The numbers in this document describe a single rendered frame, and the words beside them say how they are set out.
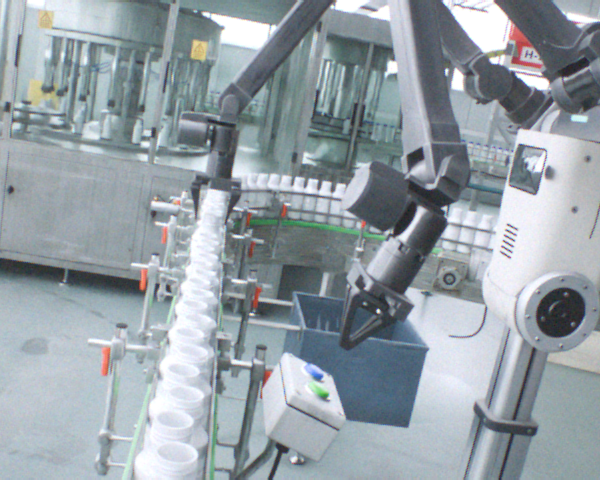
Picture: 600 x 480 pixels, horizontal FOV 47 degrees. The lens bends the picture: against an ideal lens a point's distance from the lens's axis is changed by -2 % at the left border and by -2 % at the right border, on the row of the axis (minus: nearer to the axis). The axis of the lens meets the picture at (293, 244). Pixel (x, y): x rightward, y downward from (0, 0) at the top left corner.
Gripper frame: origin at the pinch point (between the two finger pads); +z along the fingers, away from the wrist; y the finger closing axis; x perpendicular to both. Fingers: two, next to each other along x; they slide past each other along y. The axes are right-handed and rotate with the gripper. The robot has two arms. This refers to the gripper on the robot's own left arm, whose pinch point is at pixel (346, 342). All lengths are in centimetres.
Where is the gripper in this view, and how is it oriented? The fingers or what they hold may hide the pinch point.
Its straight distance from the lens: 90.5
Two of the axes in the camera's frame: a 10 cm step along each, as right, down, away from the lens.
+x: 8.5, 4.9, 1.8
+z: -5.1, 8.5, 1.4
